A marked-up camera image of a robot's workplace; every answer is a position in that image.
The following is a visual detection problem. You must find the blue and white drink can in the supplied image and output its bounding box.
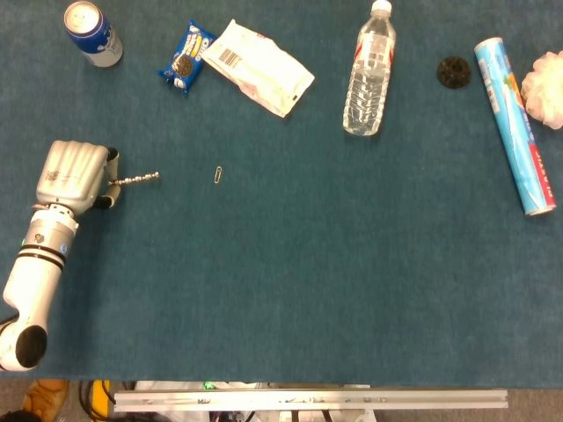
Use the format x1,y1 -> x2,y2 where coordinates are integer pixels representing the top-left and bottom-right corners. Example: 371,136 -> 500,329
63,0 -> 124,69

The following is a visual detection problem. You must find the blue Oreo cookie pack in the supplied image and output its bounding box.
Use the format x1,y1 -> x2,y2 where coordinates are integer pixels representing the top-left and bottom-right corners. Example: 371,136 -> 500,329
157,19 -> 217,94

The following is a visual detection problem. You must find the brown shoe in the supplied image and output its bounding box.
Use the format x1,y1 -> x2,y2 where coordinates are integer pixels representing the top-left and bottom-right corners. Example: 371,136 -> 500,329
22,379 -> 70,421

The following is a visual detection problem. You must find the white plastic snack bag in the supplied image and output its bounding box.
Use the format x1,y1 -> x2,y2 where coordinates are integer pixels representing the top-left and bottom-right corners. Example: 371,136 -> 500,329
201,18 -> 316,119

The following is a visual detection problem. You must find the silver aluminium profile rail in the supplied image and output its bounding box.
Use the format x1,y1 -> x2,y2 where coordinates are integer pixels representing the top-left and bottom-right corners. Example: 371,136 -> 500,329
113,389 -> 509,412

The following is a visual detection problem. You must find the blue felt table mat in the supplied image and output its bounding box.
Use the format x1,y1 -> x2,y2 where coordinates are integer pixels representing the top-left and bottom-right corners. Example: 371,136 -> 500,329
0,0 -> 563,389

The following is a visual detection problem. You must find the clear plastic water bottle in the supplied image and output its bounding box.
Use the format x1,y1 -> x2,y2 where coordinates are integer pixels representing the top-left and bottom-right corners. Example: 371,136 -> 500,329
342,0 -> 397,136

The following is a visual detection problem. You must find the blue plastic wrap tube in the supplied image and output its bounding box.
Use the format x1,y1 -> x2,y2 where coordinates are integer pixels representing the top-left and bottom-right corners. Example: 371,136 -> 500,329
473,36 -> 558,217

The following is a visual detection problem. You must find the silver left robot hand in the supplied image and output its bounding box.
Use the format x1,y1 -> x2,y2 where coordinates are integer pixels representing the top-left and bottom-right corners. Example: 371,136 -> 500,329
34,140 -> 123,217

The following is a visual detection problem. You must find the yellow object under table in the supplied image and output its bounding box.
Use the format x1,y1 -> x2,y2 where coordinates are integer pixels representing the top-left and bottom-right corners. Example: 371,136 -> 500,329
91,380 -> 111,411

